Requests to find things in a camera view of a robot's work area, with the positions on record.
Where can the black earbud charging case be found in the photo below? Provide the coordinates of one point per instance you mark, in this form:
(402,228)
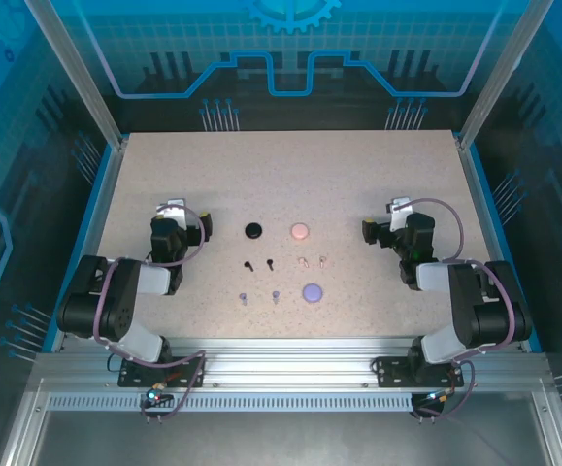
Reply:
(254,230)

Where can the silver screw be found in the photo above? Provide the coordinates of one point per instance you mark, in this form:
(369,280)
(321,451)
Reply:
(303,261)
(322,261)

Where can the pink earbud charging case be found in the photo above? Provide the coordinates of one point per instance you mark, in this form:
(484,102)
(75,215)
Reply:
(299,231)

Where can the purple earbud charging case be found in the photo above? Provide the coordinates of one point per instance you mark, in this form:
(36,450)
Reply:
(313,292)

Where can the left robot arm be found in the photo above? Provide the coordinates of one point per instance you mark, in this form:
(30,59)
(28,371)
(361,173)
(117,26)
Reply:
(115,315)

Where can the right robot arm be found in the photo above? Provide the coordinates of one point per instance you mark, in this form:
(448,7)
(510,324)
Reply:
(460,310)

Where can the blue table side strip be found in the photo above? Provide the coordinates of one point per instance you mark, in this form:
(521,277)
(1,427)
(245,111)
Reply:
(89,218)
(494,218)

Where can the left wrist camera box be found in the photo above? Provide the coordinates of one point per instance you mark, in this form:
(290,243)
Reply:
(177,202)

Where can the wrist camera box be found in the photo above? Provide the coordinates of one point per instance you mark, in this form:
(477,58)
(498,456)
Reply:
(177,202)
(401,201)

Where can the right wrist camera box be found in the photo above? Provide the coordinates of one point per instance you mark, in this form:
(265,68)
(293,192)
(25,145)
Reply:
(401,201)

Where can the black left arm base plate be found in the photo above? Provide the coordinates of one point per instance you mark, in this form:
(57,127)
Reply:
(188,371)

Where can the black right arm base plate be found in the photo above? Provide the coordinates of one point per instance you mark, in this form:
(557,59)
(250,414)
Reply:
(392,371)

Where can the aluminium mounting rail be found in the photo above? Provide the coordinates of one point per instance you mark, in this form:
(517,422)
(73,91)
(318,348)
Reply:
(285,369)

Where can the aluminium frame post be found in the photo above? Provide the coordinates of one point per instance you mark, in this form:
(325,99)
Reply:
(498,77)
(84,77)

